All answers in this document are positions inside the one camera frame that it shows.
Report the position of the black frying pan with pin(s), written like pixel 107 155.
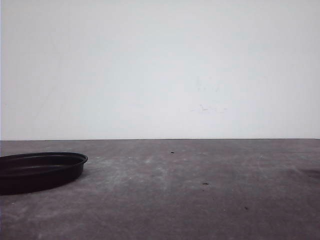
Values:
pixel 33 172

